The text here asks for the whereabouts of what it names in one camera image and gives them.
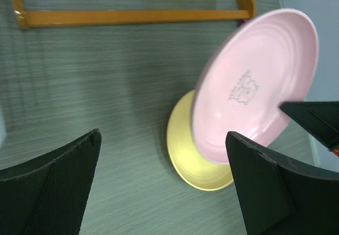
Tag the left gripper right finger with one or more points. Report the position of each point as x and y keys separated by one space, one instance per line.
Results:
x=279 y=194

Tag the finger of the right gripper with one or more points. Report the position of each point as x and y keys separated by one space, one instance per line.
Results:
x=320 y=119

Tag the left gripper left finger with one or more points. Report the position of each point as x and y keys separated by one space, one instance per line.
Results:
x=48 y=194

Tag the pink plate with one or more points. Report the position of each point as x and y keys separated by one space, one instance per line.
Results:
x=264 y=62

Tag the yellow plate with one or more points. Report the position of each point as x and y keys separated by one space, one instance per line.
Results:
x=186 y=160

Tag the orange wooden shelf rack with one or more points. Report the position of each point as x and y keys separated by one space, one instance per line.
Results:
x=49 y=19

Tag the purple book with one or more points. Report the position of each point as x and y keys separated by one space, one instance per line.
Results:
x=241 y=22

